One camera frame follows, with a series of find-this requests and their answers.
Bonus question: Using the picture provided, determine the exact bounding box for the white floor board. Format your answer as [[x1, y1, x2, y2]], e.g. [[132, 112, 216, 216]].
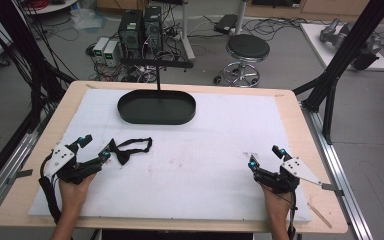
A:
[[299, 22, 384, 73]]

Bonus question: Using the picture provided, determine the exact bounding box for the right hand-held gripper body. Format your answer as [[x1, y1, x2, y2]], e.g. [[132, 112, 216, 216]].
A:
[[253, 157, 323, 195]]

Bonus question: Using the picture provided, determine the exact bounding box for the white table leg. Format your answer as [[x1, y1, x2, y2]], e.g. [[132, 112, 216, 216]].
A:
[[179, 0, 197, 62], [233, 0, 250, 36]]

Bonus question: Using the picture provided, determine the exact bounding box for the person's right hand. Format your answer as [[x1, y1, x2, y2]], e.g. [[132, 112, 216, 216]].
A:
[[261, 184, 293, 222]]

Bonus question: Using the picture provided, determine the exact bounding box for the grey metal bracket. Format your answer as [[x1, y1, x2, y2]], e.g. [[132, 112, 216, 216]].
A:
[[5, 168, 34, 186], [321, 182, 345, 197]]

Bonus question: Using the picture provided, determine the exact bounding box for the white power supply unit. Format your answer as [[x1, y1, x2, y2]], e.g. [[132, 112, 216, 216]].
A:
[[103, 40, 120, 68], [92, 36, 110, 65]]

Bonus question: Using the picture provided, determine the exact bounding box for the black computer tower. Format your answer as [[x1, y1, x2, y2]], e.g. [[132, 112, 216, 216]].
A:
[[117, 9, 145, 60], [142, 5, 164, 53]]

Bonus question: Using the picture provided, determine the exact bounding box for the white foam mat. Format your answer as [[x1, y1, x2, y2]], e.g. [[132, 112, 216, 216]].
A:
[[27, 87, 313, 224]]

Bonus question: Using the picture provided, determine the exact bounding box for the black sleeved cable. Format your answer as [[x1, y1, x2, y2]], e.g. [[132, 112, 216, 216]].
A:
[[38, 149, 63, 225]]

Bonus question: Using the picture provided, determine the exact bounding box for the black frame strut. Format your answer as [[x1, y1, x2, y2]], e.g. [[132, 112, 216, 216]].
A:
[[292, 0, 384, 145], [0, 0, 76, 131]]

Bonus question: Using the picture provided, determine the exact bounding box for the thin black cable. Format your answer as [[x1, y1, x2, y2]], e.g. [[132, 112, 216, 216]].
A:
[[287, 190, 298, 240]]

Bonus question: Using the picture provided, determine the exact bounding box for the grey robot part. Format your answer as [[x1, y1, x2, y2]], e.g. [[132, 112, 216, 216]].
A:
[[319, 17, 383, 71]]

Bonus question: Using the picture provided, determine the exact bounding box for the aluminium rail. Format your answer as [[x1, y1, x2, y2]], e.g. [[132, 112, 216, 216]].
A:
[[300, 102, 375, 240], [0, 109, 51, 226]]

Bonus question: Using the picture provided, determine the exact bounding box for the clear plastic bag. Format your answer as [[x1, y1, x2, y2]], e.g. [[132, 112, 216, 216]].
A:
[[69, 7, 108, 33]]

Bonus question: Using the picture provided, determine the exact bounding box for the wooden stick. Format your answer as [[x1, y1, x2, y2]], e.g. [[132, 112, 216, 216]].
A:
[[307, 202, 334, 230]]

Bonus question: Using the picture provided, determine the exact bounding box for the black bow tie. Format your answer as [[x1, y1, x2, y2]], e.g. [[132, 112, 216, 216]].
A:
[[108, 136, 154, 166]]

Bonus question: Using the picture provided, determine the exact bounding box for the person's left hand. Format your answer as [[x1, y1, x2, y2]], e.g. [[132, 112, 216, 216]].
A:
[[58, 172, 98, 215]]

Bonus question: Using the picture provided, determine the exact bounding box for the black stand with oval tray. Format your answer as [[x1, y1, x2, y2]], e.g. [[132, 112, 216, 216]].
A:
[[116, 57, 197, 126]]

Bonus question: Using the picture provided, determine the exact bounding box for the black round stool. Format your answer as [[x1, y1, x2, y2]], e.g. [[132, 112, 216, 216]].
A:
[[213, 33, 271, 89]]

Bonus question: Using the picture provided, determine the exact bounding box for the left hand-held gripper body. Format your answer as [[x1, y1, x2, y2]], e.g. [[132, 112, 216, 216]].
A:
[[43, 141, 104, 185]]

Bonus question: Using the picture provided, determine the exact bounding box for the black flat box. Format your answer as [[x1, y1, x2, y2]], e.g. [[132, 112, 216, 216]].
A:
[[213, 13, 240, 35]]

